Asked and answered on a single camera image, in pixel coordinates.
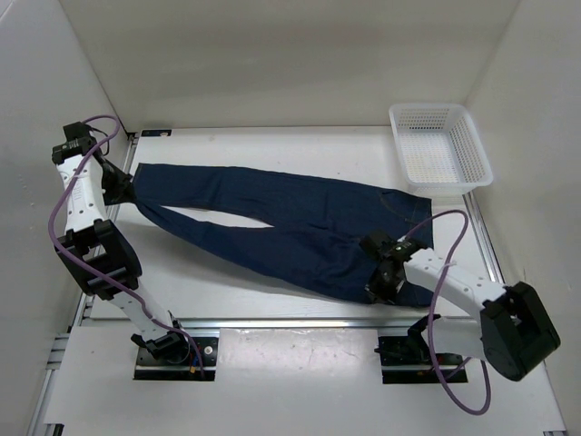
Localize dark blue denim trousers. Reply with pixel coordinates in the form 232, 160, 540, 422
133, 163, 432, 304

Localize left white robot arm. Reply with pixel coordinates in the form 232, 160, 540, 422
51, 122, 195, 365

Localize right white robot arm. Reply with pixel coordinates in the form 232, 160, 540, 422
359, 231, 561, 382

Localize small dark corner label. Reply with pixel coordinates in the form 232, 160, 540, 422
140, 129, 172, 137

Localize white perforated plastic basket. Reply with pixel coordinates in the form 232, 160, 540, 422
389, 104, 494, 198

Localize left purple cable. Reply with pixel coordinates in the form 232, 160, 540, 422
47, 114, 205, 381

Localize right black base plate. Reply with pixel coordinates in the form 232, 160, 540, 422
374, 336, 468, 385

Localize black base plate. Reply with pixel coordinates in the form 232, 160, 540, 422
133, 336, 219, 382
374, 336, 468, 385

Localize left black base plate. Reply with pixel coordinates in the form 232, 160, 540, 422
133, 336, 219, 382

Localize aluminium frame rail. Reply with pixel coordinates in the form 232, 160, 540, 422
26, 131, 568, 436

